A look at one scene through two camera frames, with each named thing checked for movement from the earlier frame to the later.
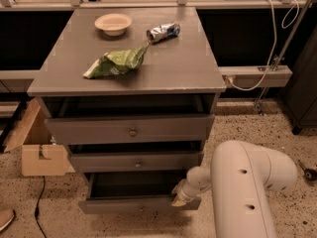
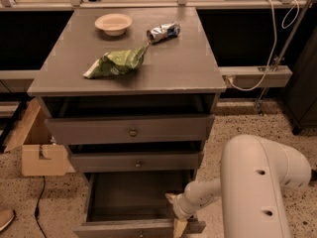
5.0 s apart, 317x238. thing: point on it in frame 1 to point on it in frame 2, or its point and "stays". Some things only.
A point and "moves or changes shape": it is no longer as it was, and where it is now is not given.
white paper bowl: x=113 y=24 stays
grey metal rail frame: x=234 y=76 stays
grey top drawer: x=173 y=129 stays
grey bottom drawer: x=122 y=193 moves or changes shape
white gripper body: x=185 y=192 to x=180 y=207
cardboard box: x=42 y=155 stays
